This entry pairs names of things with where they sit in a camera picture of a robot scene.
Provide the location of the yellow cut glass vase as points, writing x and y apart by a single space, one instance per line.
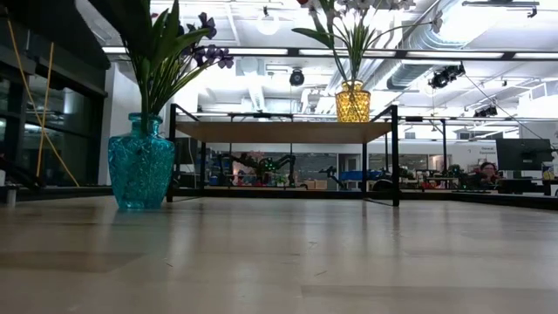
352 104

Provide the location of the purple artificial flower bunch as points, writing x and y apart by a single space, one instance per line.
211 54

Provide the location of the blue cut glass vase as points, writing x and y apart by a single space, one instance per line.
140 168

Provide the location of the white artificial flower bunch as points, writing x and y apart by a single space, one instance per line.
357 39

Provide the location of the wooden shelf with black legs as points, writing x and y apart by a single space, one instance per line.
283 132

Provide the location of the black background robot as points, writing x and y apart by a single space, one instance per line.
263 165

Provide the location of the blue background bins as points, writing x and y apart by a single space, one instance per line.
357 175

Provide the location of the black ceiling spotlight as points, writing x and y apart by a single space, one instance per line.
297 77
444 76
486 112

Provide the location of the white round ceiling lamp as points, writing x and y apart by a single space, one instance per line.
268 24

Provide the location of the black background robot arms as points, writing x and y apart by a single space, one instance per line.
453 172

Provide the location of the overhead light bar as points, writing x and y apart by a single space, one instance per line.
436 54

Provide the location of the person's head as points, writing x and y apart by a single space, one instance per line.
488 169

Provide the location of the black background monitor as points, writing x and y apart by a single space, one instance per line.
523 154

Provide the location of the black aluminium table frame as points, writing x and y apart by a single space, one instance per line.
479 198

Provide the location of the grey metal post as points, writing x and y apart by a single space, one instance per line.
11 196

